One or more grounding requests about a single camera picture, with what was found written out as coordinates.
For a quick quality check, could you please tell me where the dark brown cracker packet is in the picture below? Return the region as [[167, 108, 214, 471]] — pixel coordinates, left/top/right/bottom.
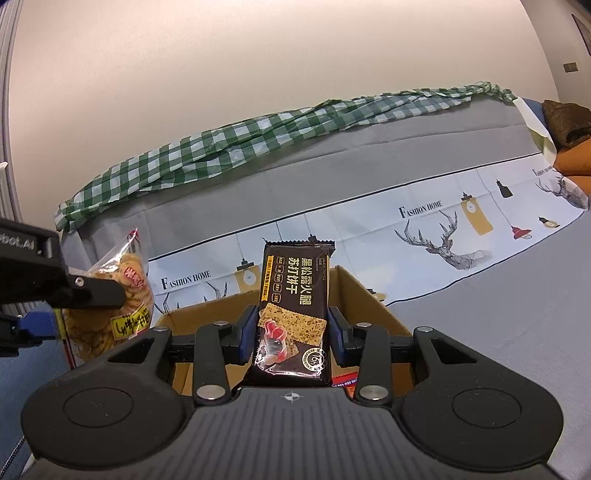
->
[[242, 240, 335, 387]]

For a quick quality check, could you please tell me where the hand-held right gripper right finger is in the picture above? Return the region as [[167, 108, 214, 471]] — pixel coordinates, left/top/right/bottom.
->
[[327, 307, 477, 403]]

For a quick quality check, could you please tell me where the grey curtain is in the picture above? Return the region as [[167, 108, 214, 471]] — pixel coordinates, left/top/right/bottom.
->
[[0, 0, 25, 222]]

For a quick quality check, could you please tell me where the orange pillow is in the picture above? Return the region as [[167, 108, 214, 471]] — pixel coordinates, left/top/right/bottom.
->
[[551, 136, 591, 177]]

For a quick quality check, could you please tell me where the brown cardboard box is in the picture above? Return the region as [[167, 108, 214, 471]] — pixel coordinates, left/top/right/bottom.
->
[[154, 264, 416, 398]]

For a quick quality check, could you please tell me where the red snack packet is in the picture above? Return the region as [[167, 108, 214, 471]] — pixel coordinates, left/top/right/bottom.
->
[[331, 371, 360, 400]]

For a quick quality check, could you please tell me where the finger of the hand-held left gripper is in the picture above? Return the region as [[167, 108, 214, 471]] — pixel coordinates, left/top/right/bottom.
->
[[0, 310, 63, 358], [48, 268, 127, 310]]

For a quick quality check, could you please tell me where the brown cloth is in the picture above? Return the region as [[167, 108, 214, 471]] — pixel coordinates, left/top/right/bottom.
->
[[541, 99, 591, 148]]

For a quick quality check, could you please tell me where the clear bag of biscuits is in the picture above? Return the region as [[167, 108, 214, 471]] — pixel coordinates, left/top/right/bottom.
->
[[62, 227, 155, 368]]

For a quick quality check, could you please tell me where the green checked cloth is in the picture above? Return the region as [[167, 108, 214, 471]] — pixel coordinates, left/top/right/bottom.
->
[[54, 82, 518, 234]]

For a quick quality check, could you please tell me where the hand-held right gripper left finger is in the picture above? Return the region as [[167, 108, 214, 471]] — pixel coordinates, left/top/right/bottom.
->
[[106, 307, 259, 404]]

